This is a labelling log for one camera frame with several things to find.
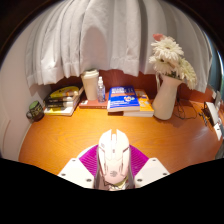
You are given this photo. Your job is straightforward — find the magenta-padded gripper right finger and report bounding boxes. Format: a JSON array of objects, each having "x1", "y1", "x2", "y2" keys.
[{"x1": 128, "y1": 144, "x2": 171, "y2": 190}]

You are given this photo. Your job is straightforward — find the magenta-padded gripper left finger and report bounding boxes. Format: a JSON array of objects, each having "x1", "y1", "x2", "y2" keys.
[{"x1": 57, "y1": 144, "x2": 101, "y2": 190}]

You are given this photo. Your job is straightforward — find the pink computer mouse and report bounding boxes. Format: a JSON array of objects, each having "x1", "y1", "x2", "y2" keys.
[{"x1": 96, "y1": 128, "x2": 132, "y2": 185}]

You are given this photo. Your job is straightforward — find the white and yellow book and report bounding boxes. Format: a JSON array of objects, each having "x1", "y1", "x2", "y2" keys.
[{"x1": 43, "y1": 104, "x2": 80, "y2": 117}]

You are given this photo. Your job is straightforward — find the orange cover book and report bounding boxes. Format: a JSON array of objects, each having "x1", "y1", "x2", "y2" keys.
[{"x1": 123, "y1": 89, "x2": 155, "y2": 118}]

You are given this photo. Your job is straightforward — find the flat red-brown book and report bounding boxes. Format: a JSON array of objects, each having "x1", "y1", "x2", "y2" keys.
[{"x1": 78, "y1": 98, "x2": 109, "y2": 110}]

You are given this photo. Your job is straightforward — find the black spine book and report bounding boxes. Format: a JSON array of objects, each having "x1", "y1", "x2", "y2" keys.
[{"x1": 44, "y1": 95, "x2": 82, "y2": 108}]

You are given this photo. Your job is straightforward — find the dark green mug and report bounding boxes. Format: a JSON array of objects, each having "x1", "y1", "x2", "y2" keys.
[{"x1": 25, "y1": 100, "x2": 45, "y2": 123}]

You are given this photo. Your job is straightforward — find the white ceramic vase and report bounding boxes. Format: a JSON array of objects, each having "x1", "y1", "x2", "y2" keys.
[{"x1": 151, "y1": 73, "x2": 184, "y2": 121}]

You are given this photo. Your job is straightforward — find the white paper sheet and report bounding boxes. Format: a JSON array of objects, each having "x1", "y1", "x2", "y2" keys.
[{"x1": 213, "y1": 122, "x2": 224, "y2": 141}]

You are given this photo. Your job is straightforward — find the blue cover book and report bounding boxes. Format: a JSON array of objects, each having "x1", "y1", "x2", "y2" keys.
[{"x1": 106, "y1": 85, "x2": 141, "y2": 113}]

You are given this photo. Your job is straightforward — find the yellow and black book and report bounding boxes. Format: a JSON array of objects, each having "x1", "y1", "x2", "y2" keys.
[{"x1": 49, "y1": 85, "x2": 85, "y2": 100}]

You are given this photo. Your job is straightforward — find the clear spray bottle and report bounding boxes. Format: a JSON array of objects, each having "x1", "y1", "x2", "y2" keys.
[{"x1": 96, "y1": 76, "x2": 107, "y2": 103}]

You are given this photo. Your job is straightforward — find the white lidded tumbler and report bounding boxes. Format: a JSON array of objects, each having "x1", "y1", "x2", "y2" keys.
[{"x1": 81, "y1": 68, "x2": 100, "y2": 102}]

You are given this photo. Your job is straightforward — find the white flower bouquet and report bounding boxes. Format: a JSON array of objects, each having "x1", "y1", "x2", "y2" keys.
[{"x1": 148, "y1": 33, "x2": 198, "y2": 91}]

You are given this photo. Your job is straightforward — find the window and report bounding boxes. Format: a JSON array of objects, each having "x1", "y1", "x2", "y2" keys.
[{"x1": 206, "y1": 36, "x2": 224, "y2": 101}]

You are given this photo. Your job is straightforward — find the white curtain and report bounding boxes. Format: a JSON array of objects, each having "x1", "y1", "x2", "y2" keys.
[{"x1": 25, "y1": 0, "x2": 214, "y2": 94}]

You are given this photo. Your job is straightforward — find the black cable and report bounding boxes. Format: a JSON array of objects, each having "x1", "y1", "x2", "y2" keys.
[{"x1": 174, "y1": 89, "x2": 204, "y2": 121}]

